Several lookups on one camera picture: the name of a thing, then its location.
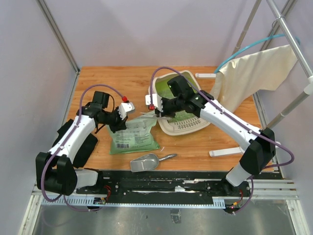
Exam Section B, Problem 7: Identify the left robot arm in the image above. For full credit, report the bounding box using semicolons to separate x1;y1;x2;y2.
36;91;135;196

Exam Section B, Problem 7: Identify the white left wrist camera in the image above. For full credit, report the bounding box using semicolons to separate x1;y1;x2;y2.
118;102;135;120

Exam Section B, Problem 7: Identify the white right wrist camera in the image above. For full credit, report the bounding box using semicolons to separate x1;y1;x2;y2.
145;94;163;113

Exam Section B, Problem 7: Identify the white plastic bag clip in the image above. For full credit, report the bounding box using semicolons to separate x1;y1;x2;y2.
139;111;171;120

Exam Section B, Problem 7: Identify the green cat litter bag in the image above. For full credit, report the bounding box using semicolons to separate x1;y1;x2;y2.
107;118;160;155

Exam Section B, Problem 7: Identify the white metal drying rack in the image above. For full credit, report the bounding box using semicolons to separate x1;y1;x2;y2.
195;0;313;157

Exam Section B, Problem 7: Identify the cream fabric bag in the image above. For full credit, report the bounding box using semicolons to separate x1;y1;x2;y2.
210;45;297;112

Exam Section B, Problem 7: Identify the teal clothes hanger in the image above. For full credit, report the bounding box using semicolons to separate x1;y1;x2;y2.
214;21;301;74

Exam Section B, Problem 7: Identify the beige green litter box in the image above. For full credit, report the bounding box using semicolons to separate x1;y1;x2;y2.
153;72;210;136

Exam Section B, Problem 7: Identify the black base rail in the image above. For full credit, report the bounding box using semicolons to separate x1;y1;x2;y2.
76;170;250;206

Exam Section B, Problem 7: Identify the metal litter scoop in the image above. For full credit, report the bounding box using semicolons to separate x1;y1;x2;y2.
130;153;177;172

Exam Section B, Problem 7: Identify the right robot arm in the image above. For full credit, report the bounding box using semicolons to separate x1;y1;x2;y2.
153;75;276;196

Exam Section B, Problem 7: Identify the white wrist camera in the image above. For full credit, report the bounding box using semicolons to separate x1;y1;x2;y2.
118;102;135;120
145;94;163;113

